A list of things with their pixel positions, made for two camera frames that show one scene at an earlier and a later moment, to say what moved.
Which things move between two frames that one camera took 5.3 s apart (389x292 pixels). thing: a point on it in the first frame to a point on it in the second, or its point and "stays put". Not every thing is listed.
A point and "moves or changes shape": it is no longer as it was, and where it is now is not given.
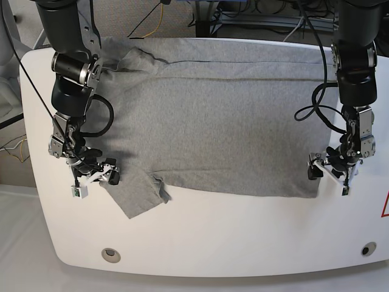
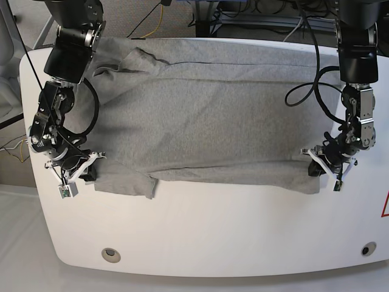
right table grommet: (368, 248) stays put
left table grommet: (111, 255) stays put
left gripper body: (81, 189) to (68, 188)
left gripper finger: (114, 177) to (92, 174)
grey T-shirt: (230, 116) moves or changes shape
